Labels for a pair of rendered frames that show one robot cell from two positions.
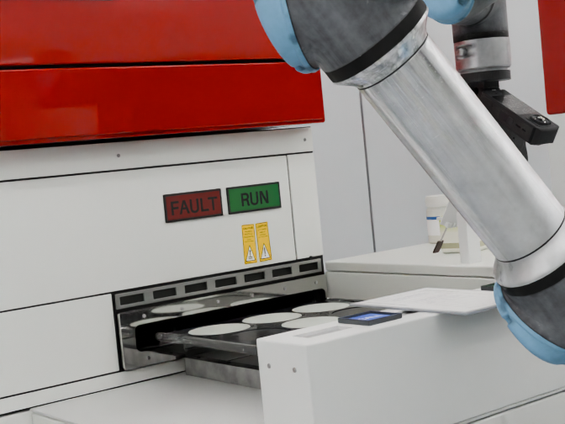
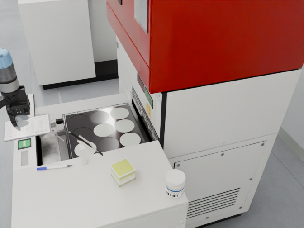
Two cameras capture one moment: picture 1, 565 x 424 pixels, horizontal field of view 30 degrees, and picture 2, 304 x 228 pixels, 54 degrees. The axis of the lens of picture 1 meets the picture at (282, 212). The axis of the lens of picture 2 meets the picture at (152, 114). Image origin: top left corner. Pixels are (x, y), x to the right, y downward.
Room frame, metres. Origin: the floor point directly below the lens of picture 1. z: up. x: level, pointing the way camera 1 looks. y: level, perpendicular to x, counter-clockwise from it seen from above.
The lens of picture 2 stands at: (2.26, -1.03, 1.91)
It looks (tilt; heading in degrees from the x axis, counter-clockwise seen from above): 39 degrees down; 108
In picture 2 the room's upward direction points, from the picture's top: 2 degrees clockwise
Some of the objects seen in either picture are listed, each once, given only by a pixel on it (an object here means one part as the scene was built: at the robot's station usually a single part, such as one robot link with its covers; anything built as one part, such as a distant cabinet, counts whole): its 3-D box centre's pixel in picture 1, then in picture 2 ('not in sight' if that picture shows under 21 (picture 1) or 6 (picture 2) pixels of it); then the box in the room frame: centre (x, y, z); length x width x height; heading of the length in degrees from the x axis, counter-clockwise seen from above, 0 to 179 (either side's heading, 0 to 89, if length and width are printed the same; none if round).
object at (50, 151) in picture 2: not in sight; (50, 148); (1.48, -0.21, 0.87); 0.36 x 0.08 x 0.03; 128
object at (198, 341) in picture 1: (220, 345); (96, 109); (1.57, 0.11, 0.90); 0.37 x 0.01 x 0.01; 38
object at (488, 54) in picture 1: (481, 57); (8, 83); (1.44, -0.29, 1.28); 0.08 x 0.08 x 0.05
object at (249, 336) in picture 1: (312, 323); (103, 130); (1.68, -0.03, 0.90); 0.34 x 0.34 x 0.01; 38
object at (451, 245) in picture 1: (465, 232); (122, 173); (1.92, -0.33, 1.00); 0.07 x 0.07 x 0.07; 52
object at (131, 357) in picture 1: (229, 318); (142, 121); (1.84, 0.11, 0.89); 0.44 x 0.02 x 0.10; 128
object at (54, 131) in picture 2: not in sight; (48, 133); (1.44, -0.14, 0.89); 0.08 x 0.03 x 0.03; 38
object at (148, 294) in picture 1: (224, 282); (144, 111); (1.84, 0.11, 0.96); 0.44 x 0.01 x 0.02; 128
